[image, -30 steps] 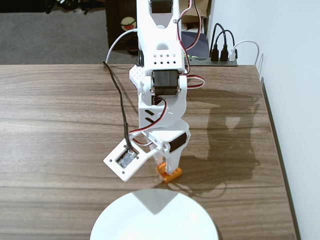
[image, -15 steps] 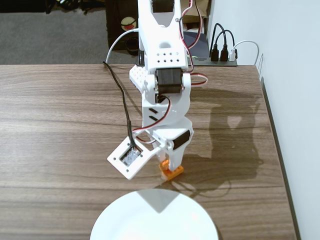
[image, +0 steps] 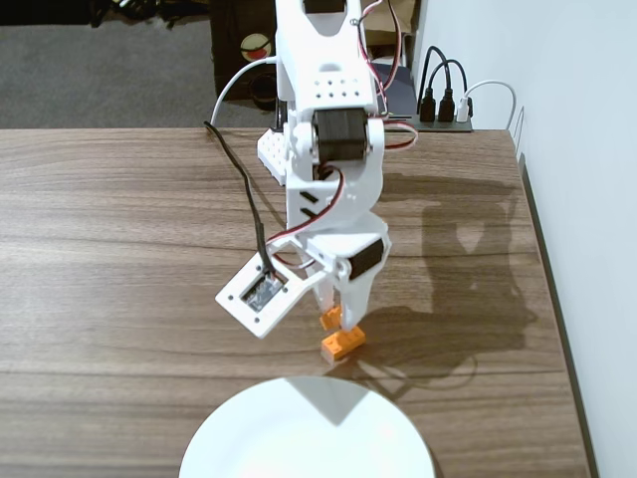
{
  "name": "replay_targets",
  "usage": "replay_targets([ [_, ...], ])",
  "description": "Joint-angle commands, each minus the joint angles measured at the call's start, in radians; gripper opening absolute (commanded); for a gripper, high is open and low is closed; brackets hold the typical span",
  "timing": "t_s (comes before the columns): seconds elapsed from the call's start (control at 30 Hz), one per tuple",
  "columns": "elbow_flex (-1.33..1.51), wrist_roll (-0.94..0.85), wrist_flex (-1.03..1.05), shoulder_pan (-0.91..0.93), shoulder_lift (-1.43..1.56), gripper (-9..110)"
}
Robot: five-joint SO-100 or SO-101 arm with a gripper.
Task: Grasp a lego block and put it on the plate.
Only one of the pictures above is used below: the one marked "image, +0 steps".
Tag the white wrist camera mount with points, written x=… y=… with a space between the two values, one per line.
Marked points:
x=269 y=313

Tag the dark cluttered shelf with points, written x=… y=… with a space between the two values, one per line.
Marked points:
x=60 y=11

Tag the black tape roll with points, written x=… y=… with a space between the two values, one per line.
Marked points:
x=255 y=92

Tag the round cream red sticker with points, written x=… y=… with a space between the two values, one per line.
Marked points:
x=255 y=47

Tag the white round plate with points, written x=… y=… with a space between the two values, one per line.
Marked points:
x=308 y=448

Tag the black cabinet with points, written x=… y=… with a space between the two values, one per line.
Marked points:
x=229 y=40

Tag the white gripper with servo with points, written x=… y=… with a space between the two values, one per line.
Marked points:
x=364 y=264

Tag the dark blue box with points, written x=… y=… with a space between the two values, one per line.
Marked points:
x=400 y=94

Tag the orange lego brick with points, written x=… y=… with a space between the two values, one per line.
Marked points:
x=343 y=343
x=330 y=318

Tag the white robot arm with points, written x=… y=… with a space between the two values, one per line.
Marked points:
x=323 y=60

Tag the black usb hub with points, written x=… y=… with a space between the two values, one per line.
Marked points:
x=448 y=127

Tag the brown paper bag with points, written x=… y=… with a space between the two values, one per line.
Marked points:
x=388 y=20

